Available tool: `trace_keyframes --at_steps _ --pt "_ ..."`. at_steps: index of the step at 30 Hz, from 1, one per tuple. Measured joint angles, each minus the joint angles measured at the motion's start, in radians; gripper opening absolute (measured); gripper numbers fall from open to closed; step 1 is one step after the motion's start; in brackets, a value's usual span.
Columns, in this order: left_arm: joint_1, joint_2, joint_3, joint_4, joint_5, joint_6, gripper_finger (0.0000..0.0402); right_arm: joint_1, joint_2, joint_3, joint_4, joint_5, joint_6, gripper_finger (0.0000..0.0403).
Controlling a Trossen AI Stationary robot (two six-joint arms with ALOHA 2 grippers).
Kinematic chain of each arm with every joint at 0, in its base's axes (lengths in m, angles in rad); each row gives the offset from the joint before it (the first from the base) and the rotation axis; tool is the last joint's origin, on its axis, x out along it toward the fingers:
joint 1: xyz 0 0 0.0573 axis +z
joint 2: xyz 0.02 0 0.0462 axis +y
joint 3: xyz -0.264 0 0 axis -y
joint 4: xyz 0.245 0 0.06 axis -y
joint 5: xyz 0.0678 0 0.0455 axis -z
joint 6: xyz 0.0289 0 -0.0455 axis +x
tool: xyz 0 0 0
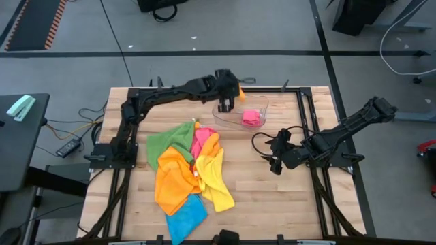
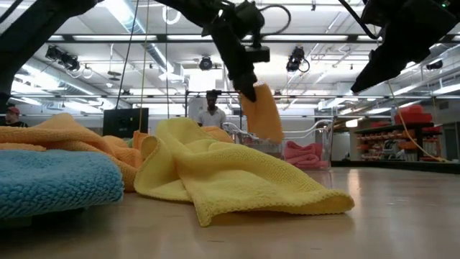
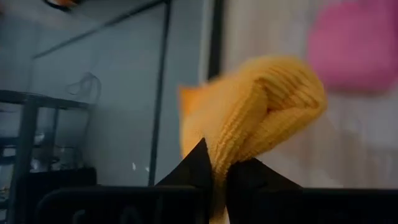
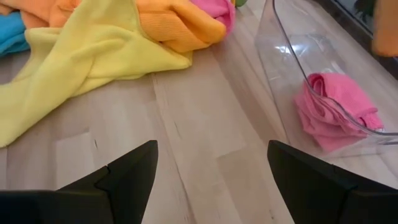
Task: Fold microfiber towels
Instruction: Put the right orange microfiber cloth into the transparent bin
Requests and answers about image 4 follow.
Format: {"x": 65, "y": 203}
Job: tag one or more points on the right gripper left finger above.
{"x": 130, "y": 180}

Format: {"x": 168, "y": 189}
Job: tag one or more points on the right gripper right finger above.
{"x": 304, "y": 186}

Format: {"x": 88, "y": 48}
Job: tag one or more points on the pink microfiber towel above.
{"x": 342, "y": 99}
{"x": 217, "y": 9}

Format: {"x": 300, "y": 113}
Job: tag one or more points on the yellow microfiber towel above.
{"x": 93, "y": 56}

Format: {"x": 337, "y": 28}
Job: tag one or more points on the blue microfiber towel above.
{"x": 12, "y": 34}

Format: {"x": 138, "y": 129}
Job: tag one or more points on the green microfiber towel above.
{"x": 241, "y": 2}

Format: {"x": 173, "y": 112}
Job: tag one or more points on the clear plastic bin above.
{"x": 280, "y": 62}

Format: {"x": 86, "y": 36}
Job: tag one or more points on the black aluminium table frame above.
{"x": 354, "y": 28}

